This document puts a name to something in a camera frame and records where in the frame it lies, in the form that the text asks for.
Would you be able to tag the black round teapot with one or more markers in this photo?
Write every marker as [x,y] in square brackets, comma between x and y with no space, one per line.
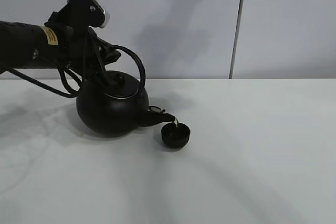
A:
[114,103]

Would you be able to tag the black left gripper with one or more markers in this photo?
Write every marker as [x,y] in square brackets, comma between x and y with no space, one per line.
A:
[80,49]

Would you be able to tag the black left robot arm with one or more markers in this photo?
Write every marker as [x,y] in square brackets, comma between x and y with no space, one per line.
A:
[24,45]

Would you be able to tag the small black teacup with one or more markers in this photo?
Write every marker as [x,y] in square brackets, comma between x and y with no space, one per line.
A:
[175,136]

